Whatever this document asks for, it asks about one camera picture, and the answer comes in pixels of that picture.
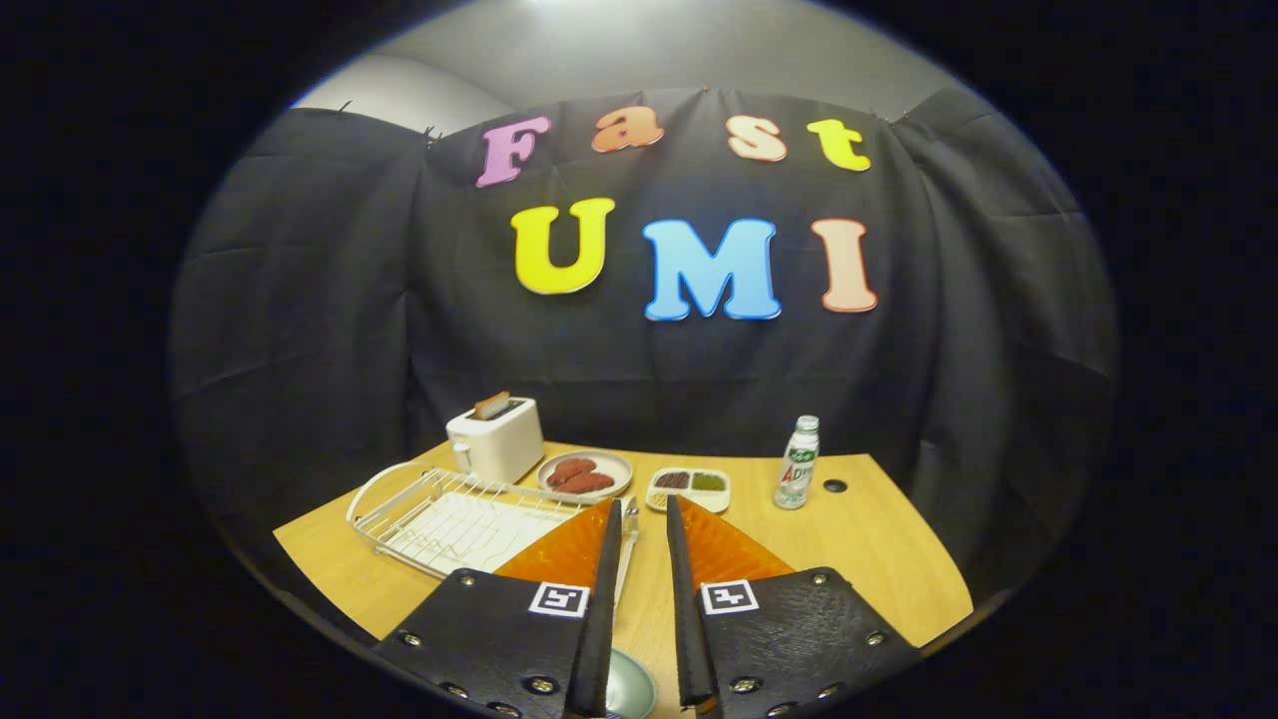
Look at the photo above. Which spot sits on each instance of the white drink bottle green label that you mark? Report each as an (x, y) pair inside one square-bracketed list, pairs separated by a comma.
[(797, 469)]

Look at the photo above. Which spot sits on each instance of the toast slice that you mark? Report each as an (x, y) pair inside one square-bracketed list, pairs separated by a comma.
[(492, 404)]

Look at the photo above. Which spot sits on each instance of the brown meat piece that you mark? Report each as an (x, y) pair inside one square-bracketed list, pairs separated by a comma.
[(571, 469), (589, 483)]

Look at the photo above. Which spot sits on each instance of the beige round plate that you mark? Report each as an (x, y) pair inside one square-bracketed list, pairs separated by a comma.
[(617, 464)]

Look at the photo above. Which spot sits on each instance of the pale green plate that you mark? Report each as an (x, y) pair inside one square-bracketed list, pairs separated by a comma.
[(629, 689)]

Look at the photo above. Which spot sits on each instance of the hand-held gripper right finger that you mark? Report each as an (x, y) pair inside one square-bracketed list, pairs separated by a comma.
[(684, 619)]

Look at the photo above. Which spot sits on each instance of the white divided dish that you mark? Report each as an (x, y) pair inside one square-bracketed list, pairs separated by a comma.
[(699, 499)]

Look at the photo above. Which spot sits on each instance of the pile of dark beans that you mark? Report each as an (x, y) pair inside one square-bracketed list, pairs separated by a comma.
[(672, 479)]

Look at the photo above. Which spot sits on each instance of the pile of green beans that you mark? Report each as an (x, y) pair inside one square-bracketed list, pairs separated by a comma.
[(709, 481)]

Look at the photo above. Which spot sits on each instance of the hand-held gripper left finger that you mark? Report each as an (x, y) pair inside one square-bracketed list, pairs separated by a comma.
[(604, 619)]

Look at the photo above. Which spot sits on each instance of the metal spoon with white knob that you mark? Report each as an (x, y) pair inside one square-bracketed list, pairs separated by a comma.
[(629, 544)]

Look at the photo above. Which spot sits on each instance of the white toaster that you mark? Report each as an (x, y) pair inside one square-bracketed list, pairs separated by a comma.
[(499, 449)]

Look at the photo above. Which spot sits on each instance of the white drip tray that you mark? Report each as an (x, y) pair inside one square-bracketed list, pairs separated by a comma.
[(469, 529)]

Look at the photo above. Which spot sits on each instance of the black backdrop cloth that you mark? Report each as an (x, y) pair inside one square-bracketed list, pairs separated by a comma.
[(899, 379)]

